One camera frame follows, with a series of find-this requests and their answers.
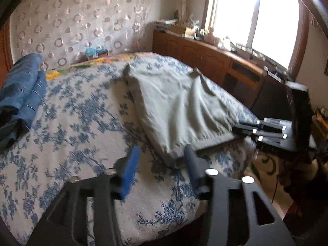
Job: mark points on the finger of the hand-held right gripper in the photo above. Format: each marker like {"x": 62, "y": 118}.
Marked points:
{"x": 271, "y": 137}
{"x": 246, "y": 129}

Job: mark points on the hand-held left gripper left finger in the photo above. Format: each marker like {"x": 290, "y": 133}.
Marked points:
{"x": 130, "y": 174}

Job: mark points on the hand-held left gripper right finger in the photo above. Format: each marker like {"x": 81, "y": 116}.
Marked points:
{"x": 194, "y": 171}

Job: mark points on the grey pants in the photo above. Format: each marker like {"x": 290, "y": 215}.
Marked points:
{"x": 174, "y": 102}

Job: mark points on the blue floral bedspread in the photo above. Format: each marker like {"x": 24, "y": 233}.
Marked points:
{"x": 76, "y": 133}

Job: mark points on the wooden cabinet counter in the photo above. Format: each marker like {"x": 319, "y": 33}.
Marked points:
{"x": 199, "y": 53}

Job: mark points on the pink jug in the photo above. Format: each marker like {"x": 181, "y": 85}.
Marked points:
{"x": 211, "y": 34}

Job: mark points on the colourful flower blanket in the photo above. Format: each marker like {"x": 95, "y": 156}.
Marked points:
{"x": 102, "y": 61}

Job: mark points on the window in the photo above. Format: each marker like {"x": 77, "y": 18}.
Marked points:
{"x": 235, "y": 12}

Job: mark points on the open cardboard box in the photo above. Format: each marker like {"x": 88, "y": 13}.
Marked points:
{"x": 179, "y": 29}

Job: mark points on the cardboard box with blue cloth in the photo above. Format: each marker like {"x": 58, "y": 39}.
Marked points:
{"x": 96, "y": 52}

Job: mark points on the stack of papers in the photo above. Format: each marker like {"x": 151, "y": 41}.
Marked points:
{"x": 165, "y": 23}

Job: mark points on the folded blue jeans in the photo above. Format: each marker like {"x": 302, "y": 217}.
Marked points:
{"x": 23, "y": 92}

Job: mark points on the beige window curtain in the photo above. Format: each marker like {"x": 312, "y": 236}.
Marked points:
{"x": 183, "y": 5}

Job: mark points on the circle-patterned sheer curtain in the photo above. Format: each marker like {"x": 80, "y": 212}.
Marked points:
{"x": 76, "y": 18}

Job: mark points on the wooden wardrobe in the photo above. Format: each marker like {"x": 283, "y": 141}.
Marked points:
{"x": 5, "y": 56}

